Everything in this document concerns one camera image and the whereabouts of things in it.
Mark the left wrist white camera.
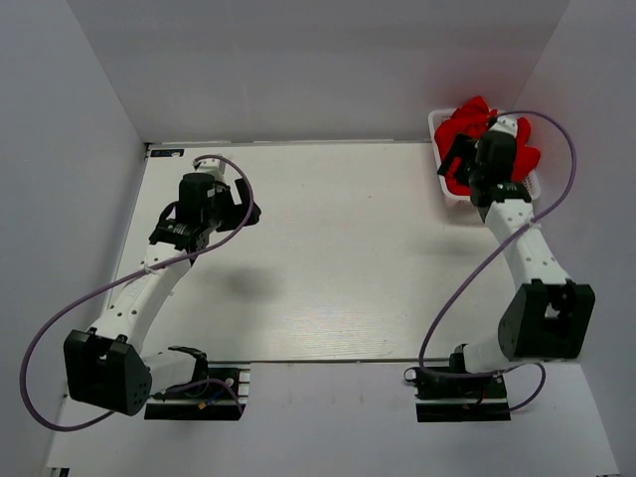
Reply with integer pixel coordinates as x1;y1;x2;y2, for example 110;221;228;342
193;156;226;184

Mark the wrist white camera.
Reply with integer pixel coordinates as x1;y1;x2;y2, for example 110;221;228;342
193;156;226;184
489;115;518;137

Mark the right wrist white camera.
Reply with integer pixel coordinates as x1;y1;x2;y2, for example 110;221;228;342
489;115;518;137

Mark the white plastic basket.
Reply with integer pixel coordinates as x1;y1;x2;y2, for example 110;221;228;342
427;108;541;207

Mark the red t shirts pile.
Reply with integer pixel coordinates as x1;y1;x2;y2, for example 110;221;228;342
434;95;541;182

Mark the blue table label sticker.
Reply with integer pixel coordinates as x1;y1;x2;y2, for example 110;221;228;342
150;149;185;158

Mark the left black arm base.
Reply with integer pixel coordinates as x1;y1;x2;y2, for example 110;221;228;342
143;363;250;421

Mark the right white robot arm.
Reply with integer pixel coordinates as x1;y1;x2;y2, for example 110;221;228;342
448;125;595;397

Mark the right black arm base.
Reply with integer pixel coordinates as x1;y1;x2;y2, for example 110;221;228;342
403;367;511;423

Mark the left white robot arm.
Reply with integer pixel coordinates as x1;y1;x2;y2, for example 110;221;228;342
64;172;260;415

